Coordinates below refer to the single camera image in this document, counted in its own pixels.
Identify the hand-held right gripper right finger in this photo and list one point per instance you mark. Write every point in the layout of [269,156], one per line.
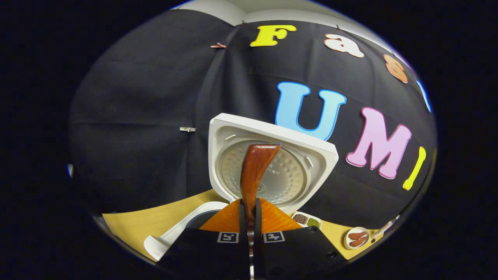
[258,229]

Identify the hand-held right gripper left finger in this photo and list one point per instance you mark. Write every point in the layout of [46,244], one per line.
[242,229]

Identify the brown wooden spoon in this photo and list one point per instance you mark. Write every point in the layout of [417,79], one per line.
[255,167]

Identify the white rice cooker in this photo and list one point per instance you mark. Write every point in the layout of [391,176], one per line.
[233,132]

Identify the white divided bean dish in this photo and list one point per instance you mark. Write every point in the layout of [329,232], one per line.
[307,220]

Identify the white round plate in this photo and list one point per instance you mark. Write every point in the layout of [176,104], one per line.
[347,243]

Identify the brown sausage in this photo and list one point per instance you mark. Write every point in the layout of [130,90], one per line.
[357,235]
[359,241]

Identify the silver cloth clip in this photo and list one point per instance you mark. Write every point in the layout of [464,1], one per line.
[187,129]

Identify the clear bottle with pink label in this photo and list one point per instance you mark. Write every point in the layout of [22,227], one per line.
[385,227]

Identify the black backdrop cloth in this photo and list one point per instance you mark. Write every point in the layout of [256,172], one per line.
[136,116]

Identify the pink cloth clip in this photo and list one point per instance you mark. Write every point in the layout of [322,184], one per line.
[218,45]

